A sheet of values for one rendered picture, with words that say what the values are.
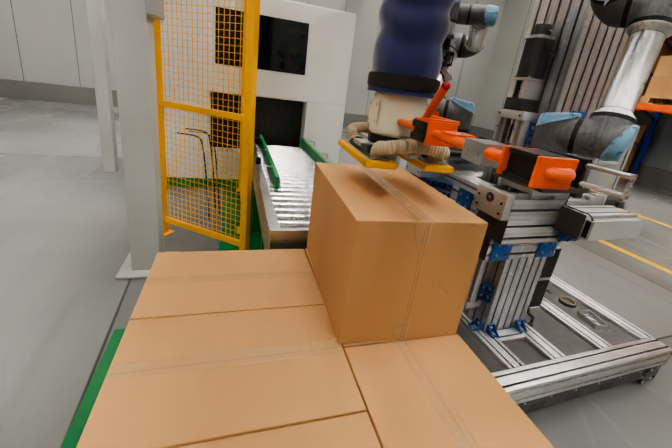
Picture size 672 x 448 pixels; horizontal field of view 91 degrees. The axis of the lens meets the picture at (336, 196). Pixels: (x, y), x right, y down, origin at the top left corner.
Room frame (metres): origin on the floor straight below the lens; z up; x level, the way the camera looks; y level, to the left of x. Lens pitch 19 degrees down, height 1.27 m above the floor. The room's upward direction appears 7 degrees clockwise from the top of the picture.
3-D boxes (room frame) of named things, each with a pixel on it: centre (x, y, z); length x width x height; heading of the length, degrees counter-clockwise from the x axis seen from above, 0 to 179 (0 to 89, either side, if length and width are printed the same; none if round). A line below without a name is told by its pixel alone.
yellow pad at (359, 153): (1.11, -0.07, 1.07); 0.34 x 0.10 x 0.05; 16
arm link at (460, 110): (1.64, -0.52, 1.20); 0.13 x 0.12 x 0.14; 73
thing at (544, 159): (0.55, -0.32, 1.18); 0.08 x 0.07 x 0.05; 16
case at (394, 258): (1.13, -0.17, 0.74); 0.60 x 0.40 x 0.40; 16
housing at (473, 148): (0.68, -0.29, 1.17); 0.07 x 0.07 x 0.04; 16
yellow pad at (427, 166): (1.16, -0.26, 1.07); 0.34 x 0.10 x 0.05; 16
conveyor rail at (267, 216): (2.48, 0.63, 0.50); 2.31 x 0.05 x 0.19; 19
